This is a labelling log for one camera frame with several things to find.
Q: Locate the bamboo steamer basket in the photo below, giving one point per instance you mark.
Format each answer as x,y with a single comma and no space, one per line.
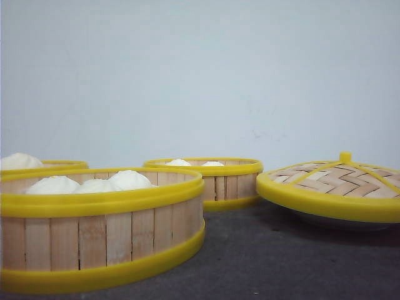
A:
55,244
49,165
232,186

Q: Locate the woven bamboo steamer lid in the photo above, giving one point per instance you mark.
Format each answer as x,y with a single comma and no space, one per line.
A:
342,190

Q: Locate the right bun in middle basket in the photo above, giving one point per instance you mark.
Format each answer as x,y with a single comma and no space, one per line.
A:
212,164

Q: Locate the right front white bun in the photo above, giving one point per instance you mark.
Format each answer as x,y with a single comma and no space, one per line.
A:
130,180

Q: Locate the white plate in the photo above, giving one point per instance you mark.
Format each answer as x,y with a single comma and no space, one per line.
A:
341,224

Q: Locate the white bun in rear basket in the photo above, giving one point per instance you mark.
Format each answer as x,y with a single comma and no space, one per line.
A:
20,161

